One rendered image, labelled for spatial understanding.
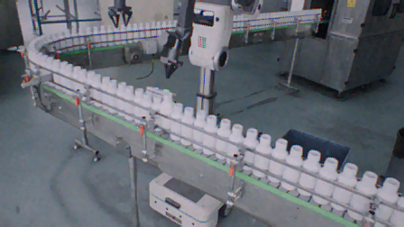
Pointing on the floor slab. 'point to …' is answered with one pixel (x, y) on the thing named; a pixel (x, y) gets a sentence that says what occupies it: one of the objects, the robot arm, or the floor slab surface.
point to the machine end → (348, 44)
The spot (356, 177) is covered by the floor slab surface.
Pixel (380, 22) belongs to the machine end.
